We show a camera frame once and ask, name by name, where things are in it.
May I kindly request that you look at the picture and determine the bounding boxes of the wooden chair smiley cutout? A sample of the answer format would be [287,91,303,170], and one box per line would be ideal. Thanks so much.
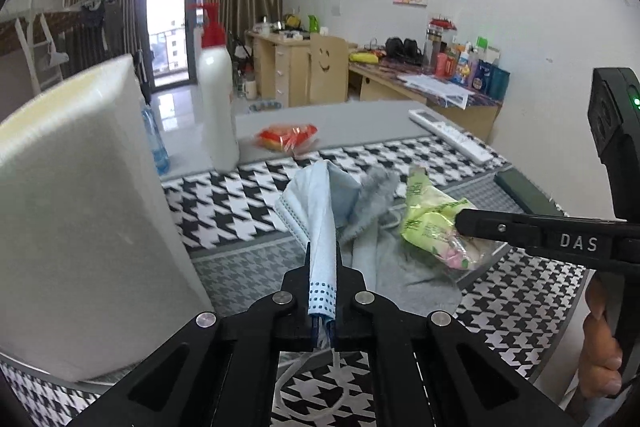
[306,33,349,108]

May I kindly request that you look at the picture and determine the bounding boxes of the white foam box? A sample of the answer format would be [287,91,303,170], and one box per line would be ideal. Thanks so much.
[0,54,216,383]

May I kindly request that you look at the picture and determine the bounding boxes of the person's right hand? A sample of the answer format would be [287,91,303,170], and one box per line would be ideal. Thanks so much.
[579,276,626,401]

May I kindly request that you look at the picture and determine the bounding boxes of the white metal bunk bed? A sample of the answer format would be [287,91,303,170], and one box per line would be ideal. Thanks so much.
[0,0,68,92]

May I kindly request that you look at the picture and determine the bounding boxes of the blue face mask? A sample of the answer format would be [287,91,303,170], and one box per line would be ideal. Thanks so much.
[272,159,365,415]

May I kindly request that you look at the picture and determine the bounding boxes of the clear plastic water bottle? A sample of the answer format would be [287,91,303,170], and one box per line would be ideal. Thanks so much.
[140,104,171,175]

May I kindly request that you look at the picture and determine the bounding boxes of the cluster of toiletry bottles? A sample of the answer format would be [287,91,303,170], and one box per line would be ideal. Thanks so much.
[425,13,511,100]

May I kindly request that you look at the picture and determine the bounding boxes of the white remote control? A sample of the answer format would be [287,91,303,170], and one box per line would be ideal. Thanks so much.
[408,108,493,165]

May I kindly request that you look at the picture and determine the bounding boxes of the black headphones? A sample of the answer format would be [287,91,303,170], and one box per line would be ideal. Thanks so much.
[385,37,423,65]

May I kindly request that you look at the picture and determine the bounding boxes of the white pump bottle red top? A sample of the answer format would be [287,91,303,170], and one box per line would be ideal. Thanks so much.
[187,2,242,172]

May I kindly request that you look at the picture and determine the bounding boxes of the white bed ladder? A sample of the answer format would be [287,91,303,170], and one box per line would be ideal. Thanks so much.
[15,12,66,92]

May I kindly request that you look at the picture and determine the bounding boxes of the green snack packet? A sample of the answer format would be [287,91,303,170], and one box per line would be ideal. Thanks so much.
[400,164,506,283]

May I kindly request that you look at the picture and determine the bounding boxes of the dark hanging clothes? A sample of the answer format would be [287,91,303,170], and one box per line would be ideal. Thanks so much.
[80,0,123,58]

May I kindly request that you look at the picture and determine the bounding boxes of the houndstooth table mat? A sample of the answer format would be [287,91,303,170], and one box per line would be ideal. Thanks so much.
[0,139,593,427]

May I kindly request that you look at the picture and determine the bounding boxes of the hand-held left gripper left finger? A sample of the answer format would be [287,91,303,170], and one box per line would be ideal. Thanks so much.
[65,239,321,427]

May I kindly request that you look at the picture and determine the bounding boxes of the black folded stand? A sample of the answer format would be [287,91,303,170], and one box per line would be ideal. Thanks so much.
[227,34,251,78]

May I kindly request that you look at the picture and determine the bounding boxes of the grey cloth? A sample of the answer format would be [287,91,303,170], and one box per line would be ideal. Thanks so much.
[340,166,463,315]

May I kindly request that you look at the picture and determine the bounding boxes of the red snack packet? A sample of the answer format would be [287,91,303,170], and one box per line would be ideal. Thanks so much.
[256,123,319,154]

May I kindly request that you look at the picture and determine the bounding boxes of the colourful desk mat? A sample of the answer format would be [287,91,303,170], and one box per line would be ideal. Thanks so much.
[350,57,501,108]

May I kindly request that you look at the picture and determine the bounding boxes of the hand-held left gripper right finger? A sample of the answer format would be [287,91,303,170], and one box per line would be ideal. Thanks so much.
[330,239,578,427]

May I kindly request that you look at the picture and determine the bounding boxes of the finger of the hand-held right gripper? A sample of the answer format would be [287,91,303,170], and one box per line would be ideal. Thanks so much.
[454,206,549,254]

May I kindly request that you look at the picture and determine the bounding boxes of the glass balcony door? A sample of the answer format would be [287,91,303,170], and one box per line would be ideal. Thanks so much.
[140,0,213,88]

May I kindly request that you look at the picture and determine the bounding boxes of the white paper sheets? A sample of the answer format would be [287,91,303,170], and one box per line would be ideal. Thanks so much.
[397,74,476,110]

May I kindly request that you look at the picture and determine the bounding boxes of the dark green phone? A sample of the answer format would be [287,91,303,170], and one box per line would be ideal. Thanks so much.
[494,168,568,218]

